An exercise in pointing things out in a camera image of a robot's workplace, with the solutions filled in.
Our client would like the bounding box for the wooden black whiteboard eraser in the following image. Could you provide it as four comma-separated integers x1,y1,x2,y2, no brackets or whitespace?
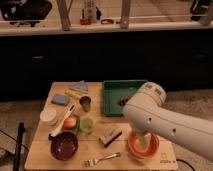
99,128,122,147

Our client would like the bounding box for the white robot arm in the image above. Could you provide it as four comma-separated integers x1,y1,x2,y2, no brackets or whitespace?
123,82,213,162

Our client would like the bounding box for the orange bowl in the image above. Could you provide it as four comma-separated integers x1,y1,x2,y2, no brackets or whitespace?
127,131,159,159

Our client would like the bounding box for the purple bowl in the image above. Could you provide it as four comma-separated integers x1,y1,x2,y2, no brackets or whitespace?
51,132,78,161

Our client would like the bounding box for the green plastic tray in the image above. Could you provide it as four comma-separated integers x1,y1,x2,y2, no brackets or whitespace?
102,80,146,117

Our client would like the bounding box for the bunch of dark grapes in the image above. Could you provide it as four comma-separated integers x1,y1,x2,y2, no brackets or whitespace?
118,97,130,107

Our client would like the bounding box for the grey triangular wedge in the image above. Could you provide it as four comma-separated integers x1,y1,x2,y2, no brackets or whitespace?
69,80,88,93

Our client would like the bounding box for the small green cup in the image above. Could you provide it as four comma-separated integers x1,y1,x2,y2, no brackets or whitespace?
80,118,93,134

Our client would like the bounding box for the blue sponge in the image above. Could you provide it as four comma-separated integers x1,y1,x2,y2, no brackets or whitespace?
51,94,69,106

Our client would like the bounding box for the orange peach fruit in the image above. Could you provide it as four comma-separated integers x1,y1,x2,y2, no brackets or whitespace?
63,117,76,129

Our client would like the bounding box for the stack of white plates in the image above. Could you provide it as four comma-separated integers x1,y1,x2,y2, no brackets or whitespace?
40,108,57,126

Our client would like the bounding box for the red round object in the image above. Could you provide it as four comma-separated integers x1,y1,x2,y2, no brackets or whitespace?
80,18,92,25

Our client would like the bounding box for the silver metal fork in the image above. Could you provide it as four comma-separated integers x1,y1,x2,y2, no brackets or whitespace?
84,152,121,167

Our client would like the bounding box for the white bottle on shelf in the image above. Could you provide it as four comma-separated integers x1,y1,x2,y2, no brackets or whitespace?
84,0,97,23

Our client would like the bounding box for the black pole stand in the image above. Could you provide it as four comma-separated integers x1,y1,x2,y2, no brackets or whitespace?
13,122,25,171

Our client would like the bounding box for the black bag on shelf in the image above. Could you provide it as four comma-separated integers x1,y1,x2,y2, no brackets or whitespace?
0,0,52,27

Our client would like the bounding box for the white spatula black handle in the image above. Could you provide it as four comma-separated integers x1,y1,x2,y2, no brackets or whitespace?
48,105,75,140

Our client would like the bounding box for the brown ring object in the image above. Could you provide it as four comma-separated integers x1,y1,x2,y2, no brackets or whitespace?
101,19,114,24

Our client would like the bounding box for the black cable on floor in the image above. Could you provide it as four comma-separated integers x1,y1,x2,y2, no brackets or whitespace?
176,158,198,171

